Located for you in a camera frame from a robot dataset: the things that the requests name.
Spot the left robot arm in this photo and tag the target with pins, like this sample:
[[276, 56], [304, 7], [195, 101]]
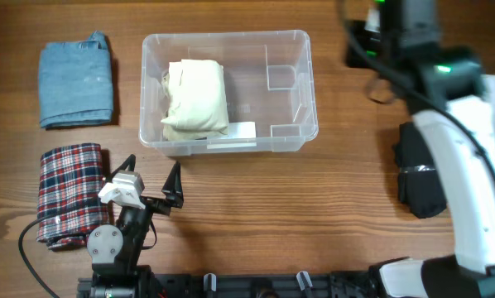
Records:
[[115, 248]]

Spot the cream cloth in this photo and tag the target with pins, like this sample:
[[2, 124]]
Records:
[[198, 104]]

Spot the black cloth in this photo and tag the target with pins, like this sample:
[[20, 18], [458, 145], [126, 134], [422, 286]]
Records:
[[418, 183]]

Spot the folded blue denim cloth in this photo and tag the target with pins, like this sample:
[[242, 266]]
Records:
[[75, 83]]

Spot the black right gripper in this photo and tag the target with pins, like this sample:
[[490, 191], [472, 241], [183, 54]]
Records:
[[353, 56]]

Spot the clear plastic storage container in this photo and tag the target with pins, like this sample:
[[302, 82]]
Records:
[[269, 86]]

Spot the red plaid cloth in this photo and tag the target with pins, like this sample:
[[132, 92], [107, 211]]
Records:
[[70, 180]]

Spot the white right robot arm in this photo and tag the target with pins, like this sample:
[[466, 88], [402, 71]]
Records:
[[445, 95]]

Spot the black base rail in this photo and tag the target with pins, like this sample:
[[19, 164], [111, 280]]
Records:
[[301, 284]]

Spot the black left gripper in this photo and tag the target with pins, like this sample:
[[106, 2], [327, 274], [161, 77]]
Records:
[[172, 189]]

